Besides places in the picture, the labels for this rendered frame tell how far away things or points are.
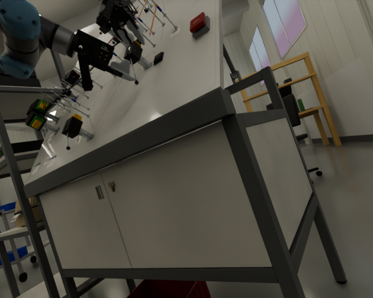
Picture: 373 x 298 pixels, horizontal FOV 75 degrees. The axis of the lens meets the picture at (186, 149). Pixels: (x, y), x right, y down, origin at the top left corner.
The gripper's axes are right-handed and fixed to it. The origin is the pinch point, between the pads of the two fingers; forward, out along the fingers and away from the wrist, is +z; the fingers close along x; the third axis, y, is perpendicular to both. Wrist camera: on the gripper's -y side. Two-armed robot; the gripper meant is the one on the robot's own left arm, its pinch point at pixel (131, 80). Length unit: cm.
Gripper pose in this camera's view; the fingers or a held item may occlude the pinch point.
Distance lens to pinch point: 87.8
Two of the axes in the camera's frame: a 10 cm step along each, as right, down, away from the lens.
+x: -2.9, -3.5, 8.9
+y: 4.3, -8.8, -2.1
